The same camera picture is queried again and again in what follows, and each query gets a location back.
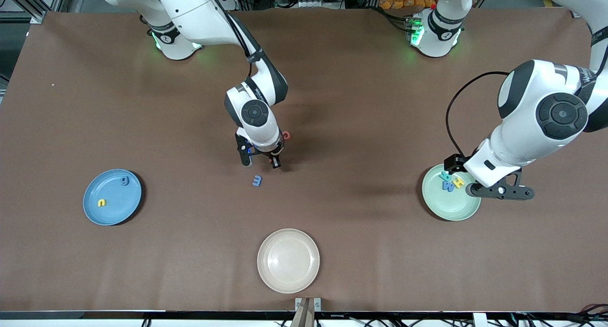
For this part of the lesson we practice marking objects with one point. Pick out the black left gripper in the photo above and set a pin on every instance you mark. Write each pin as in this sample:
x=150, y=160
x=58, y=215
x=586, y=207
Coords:
x=454, y=164

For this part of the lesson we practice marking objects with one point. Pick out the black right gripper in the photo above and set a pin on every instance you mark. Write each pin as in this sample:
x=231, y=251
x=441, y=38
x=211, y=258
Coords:
x=275, y=158

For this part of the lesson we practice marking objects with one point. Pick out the teal foam letter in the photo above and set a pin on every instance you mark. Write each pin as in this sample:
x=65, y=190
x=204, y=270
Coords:
x=445, y=176

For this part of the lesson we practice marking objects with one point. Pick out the yellow letter H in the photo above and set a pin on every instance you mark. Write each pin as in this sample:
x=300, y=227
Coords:
x=459, y=182

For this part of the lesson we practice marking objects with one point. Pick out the dark blue letter M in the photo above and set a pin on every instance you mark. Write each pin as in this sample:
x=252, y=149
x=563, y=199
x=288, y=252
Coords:
x=448, y=187

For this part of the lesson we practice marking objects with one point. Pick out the dark blue letter g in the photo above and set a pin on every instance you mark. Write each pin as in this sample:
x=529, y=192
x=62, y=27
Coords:
x=124, y=180

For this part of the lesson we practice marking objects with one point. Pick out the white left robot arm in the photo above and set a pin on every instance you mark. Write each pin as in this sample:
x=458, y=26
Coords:
x=527, y=127

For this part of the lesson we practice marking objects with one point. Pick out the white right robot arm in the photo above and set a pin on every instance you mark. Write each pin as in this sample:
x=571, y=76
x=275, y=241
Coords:
x=190, y=13

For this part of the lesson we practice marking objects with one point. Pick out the blue letter E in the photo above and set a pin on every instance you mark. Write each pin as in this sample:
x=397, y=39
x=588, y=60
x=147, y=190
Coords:
x=260, y=180

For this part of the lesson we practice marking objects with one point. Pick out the green plate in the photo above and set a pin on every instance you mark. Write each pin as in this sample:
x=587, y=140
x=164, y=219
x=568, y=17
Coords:
x=446, y=207

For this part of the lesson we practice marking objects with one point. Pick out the beige plate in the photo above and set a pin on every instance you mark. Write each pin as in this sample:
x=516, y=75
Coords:
x=288, y=260

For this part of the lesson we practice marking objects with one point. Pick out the blue plate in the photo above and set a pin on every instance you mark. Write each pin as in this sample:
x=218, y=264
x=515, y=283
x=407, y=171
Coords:
x=114, y=208

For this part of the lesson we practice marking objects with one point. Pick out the metal table edge bracket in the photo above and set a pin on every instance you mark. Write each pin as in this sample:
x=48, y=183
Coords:
x=308, y=312

